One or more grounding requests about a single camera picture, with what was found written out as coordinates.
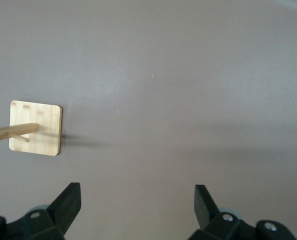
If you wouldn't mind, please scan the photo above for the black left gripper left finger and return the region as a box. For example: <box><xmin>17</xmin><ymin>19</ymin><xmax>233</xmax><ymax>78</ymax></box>
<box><xmin>5</xmin><ymin>182</ymin><xmax>82</xmax><ymax>240</ymax></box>

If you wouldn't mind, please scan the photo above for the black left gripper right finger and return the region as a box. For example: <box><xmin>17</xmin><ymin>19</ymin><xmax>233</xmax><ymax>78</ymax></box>
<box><xmin>189</xmin><ymin>184</ymin><xmax>258</xmax><ymax>240</ymax></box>

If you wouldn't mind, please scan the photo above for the wooden mug tree stand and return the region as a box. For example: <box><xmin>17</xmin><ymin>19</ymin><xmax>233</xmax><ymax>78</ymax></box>
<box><xmin>0</xmin><ymin>100</ymin><xmax>64</xmax><ymax>157</ymax></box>

